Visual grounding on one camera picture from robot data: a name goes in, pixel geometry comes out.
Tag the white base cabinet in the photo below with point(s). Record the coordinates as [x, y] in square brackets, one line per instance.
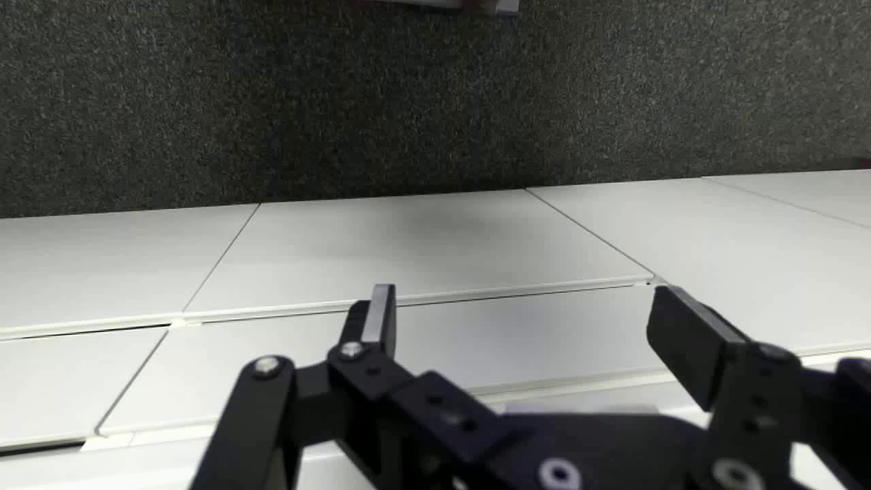
[408, 245]

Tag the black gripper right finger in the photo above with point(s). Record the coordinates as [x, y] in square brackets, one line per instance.
[698, 356]

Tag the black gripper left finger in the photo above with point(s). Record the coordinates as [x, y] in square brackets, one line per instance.
[368, 398]

